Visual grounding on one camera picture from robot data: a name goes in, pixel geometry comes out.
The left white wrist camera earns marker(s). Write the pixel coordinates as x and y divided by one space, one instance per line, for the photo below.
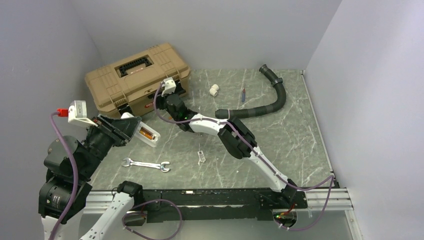
77 114

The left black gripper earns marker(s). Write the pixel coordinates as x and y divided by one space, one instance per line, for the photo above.
124 128

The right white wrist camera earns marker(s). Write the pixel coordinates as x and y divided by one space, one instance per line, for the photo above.
169 86

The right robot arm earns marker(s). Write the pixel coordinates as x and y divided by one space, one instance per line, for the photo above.
236 138

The silver open-end wrench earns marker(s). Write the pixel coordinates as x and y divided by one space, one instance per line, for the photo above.
127 162

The blue red pen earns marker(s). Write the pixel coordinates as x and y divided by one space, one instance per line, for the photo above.
243 95

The tan plastic toolbox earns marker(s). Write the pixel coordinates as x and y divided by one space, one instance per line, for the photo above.
129 84

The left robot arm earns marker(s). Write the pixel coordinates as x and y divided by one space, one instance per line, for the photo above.
70 165

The orange battery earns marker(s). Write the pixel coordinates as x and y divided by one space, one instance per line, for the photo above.
147 134

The white pipe fitting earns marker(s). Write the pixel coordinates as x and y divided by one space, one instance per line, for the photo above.
214 89

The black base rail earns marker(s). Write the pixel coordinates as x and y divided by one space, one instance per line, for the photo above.
169 211

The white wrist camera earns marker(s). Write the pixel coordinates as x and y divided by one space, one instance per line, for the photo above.
77 114
169 86

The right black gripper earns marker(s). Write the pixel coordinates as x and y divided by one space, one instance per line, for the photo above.
159 100

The white remote control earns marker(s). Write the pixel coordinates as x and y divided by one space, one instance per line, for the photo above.
145 127

